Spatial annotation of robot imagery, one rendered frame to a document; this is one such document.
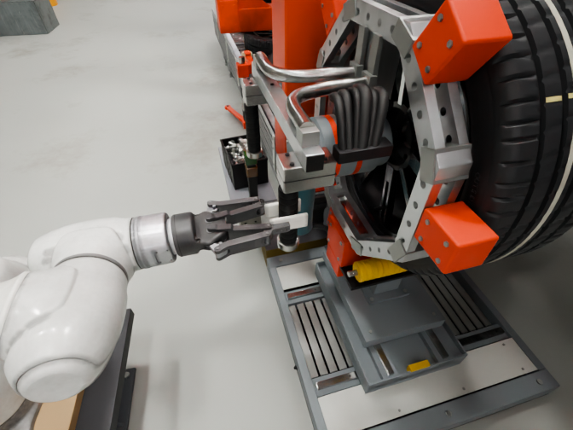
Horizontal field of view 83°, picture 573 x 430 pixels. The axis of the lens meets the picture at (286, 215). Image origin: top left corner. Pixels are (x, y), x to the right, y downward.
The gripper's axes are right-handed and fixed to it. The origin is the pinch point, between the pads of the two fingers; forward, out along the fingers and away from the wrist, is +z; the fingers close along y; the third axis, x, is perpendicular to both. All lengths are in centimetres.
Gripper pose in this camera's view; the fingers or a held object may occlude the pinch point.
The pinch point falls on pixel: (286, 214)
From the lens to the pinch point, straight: 60.4
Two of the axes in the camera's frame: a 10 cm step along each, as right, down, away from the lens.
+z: 9.6, -1.8, 2.0
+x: 0.0, -7.3, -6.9
